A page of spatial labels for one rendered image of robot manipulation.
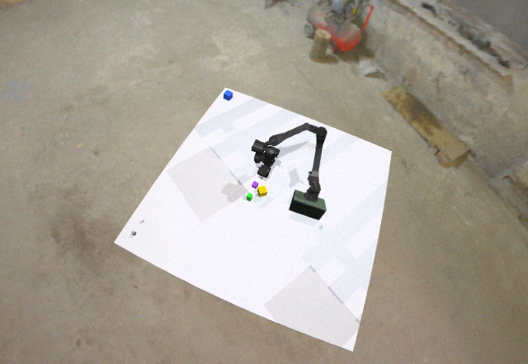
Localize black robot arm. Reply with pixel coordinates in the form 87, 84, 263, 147
251, 123, 328, 202

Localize blue cube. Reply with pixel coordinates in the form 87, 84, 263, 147
224, 90, 233, 101

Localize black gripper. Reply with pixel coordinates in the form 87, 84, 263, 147
257, 155, 275, 177

